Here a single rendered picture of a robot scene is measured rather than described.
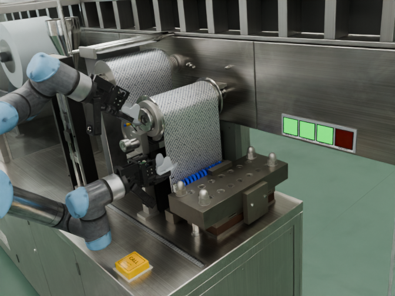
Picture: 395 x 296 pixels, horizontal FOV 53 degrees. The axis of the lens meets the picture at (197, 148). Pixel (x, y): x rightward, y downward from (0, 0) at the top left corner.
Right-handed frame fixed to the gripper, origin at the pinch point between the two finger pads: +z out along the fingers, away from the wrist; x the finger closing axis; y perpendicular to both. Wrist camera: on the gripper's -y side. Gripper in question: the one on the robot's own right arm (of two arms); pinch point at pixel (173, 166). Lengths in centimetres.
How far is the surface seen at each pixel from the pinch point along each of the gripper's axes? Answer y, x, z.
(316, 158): -109, 89, 226
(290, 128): 8.7, -24.0, 29.4
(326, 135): 9.3, -36.5, 29.4
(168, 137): 10.3, -0.2, -0.7
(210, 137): 4.3, -0.2, 16.9
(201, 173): -5.2, -3.3, 8.8
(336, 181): -109, 54, 200
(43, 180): -19, 68, -20
